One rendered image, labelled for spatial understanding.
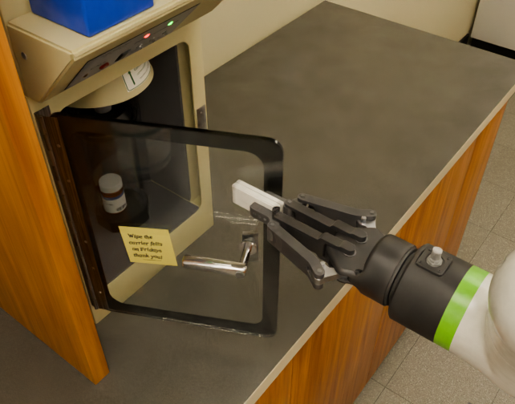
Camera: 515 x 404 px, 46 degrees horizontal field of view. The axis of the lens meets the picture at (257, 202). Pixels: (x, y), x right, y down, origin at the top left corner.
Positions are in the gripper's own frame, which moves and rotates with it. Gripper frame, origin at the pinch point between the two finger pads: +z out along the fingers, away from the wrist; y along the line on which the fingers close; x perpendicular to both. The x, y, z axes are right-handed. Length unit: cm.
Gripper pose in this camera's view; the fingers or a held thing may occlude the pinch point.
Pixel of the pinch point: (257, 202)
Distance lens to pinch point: 75.1
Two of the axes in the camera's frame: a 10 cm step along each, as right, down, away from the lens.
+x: 0.0, 7.3, 6.8
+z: -7.9, -4.1, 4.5
